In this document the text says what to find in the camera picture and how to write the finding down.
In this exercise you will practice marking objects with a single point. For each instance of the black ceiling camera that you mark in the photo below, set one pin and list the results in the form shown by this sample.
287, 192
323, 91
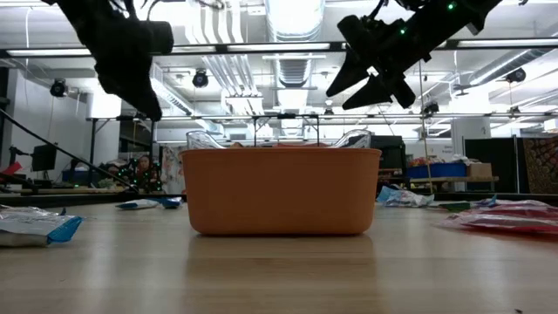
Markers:
200, 78
430, 108
516, 75
59, 87

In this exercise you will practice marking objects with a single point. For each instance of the black equipment case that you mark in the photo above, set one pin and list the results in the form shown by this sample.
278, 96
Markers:
390, 152

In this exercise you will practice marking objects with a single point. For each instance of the white blue candy bar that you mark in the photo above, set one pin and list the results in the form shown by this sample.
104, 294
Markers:
172, 202
138, 204
30, 210
30, 231

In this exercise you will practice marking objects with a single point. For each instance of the pink translucent candy pack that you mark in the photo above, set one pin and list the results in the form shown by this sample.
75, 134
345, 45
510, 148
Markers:
501, 222
523, 208

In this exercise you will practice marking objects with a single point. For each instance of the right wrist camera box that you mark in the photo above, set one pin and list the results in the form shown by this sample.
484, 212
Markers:
357, 30

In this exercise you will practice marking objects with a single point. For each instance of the silver ventilation duct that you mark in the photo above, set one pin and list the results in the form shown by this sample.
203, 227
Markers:
294, 13

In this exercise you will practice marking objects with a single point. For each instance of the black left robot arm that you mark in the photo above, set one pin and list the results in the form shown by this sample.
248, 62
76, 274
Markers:
87, 11

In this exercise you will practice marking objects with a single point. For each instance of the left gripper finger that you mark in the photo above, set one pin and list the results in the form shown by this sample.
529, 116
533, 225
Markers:
135, 87

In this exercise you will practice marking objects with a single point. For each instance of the cardboard box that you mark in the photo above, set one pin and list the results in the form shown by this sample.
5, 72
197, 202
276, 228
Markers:
479, 169

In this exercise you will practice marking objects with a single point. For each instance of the clear plastic bin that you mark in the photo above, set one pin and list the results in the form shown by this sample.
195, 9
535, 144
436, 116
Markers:
205, 140

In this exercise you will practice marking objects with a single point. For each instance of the person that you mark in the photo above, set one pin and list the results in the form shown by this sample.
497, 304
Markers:
143, 168

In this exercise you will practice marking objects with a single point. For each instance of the orange plastic bin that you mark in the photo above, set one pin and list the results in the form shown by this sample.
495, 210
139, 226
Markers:
279, 192

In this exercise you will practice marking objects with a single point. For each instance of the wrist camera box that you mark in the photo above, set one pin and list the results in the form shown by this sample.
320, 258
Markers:
357, 30
159, 37

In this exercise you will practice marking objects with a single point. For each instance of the black monitor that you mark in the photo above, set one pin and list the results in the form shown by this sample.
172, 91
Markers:
43, 157

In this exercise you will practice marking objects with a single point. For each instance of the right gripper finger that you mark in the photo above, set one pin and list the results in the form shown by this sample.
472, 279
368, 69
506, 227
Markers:
351, 72
372, 92

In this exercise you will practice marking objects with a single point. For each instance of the floral patterned cloth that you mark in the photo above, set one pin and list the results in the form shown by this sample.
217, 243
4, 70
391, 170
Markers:
172, 170

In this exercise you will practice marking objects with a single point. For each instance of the wooden background table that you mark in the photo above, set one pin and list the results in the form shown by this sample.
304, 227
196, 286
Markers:
453, 179

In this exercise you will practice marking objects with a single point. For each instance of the black overhead beam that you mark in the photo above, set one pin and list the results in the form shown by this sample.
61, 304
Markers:
196, 49

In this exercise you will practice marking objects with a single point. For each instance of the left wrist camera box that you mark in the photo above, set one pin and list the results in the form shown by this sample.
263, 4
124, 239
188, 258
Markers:
159, 37

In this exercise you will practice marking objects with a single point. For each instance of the white LED light bar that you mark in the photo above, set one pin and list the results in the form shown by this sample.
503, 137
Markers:
48, 52
279, 46
508, 43

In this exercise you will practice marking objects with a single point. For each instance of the blue storage crate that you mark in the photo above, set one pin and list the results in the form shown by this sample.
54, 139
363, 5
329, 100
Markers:
436, 170

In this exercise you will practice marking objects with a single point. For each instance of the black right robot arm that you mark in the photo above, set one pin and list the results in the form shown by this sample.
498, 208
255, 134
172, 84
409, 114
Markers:
457, 13

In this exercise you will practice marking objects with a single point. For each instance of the patterned brown rug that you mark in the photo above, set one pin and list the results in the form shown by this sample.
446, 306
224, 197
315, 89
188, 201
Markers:
542, 165

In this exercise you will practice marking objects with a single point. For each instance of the red cloth piece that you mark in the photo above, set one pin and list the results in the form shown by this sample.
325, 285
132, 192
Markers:
11, 168

